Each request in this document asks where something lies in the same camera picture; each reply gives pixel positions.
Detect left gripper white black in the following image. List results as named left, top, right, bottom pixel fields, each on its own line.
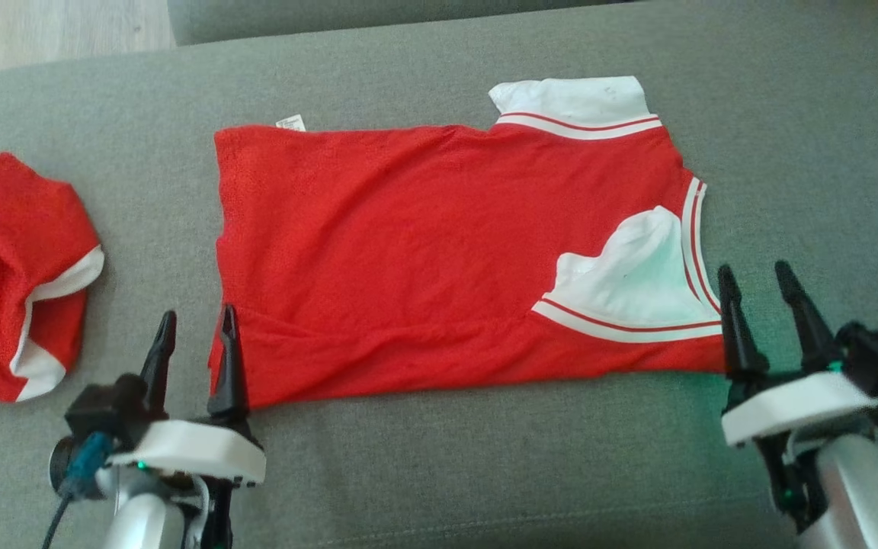
left=107, top=305, right=267, bottom=487

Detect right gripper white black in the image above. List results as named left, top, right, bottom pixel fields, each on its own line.
left=717, top=261, right=878, bottom=447

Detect red white shorts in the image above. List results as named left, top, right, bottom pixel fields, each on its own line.
left=0, top=152, right=105, bottom=403

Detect red white striped jersey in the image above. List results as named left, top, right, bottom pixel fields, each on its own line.
left=209, top=75, right=731, bottom=410

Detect large grey sofa ottoman cushion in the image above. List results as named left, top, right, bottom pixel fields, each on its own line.
left=0, top=0, right=878, bottom=549

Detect grey sofa seat cushion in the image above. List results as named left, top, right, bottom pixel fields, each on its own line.
left=167, top=0, right=638, bottom=47

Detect left arm black cable blue plug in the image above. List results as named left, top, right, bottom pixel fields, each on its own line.
left=41, top=432, right=116, bottom=549

